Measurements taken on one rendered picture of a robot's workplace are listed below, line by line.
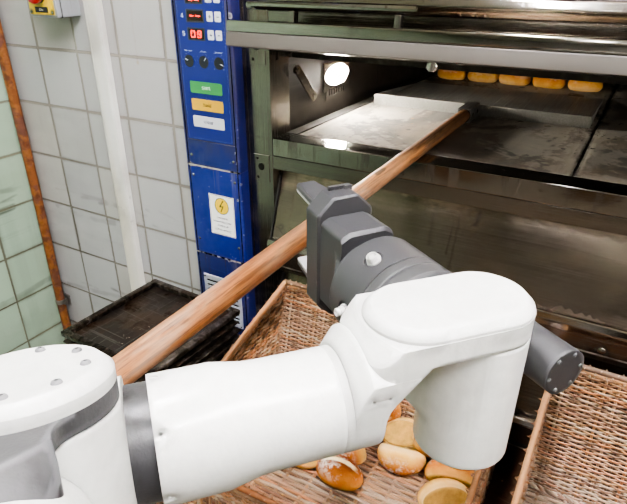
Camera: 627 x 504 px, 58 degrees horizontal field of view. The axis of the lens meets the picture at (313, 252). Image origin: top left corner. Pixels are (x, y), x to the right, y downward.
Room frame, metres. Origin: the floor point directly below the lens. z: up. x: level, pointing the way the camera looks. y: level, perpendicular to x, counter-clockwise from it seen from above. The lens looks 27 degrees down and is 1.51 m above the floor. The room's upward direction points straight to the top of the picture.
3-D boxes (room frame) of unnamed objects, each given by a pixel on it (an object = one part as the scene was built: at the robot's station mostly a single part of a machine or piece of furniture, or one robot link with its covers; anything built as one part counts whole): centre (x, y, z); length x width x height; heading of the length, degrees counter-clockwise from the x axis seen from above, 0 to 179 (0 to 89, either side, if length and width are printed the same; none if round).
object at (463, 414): (0.33, -0.11, 1.27); 0.11 x 0.11 x 0.11; 26
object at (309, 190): (0.51, -0.01, 1.32); 0.06 x 0.03 x 0.02; 26
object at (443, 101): (1.59, -0.50, 1.20); 0.55 x 0.36 x 0.03; 61
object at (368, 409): (0.29, -0.07, 1.29); 0.13 x 0.07 x 0.09; 109
